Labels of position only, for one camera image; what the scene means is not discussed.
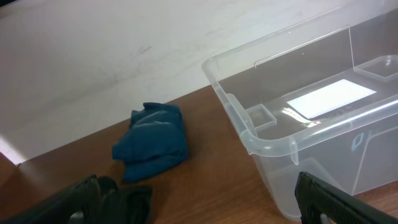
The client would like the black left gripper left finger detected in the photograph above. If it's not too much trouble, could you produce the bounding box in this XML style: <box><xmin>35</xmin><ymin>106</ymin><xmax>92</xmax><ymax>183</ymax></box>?
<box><xmin>1</xmin><ymin>175</ymin><xmax>101</xmax><ymax>224</ymax></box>

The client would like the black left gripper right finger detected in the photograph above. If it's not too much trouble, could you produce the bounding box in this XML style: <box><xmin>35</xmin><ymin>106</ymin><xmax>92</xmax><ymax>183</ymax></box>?
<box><xmin>295</xmin><ymin>172</ymin><xmax>397</xmax><ymax>224</ymax></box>

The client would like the dark blue taped knit garment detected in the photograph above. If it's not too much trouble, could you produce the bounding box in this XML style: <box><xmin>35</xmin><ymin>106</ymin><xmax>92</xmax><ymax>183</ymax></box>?
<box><xmin>112</xmin><ymin>102</ymin><xmax>189</xmax><ymax>183</ymax></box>

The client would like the small black folded garment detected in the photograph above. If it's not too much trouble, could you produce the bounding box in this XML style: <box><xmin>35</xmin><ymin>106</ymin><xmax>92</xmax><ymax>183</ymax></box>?
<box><xmin>97</xmin><ymin>176</ymin><xmax>152</xmax><ymax>224</ymax></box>

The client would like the clear plastic storage bin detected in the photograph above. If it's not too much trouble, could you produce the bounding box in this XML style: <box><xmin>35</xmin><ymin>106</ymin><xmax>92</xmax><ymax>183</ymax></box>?
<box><xmin>202</xmin><ymin>1</ymin><xmax>397</xmax><ymax>221</ymax></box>

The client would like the white label in bin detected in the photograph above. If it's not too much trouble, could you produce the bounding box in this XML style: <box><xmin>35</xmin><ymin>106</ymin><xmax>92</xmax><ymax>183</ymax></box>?
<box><xmin>287</xmin><ymin>79</ymin><xmax>377</xmax><ymax>119</ymax></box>

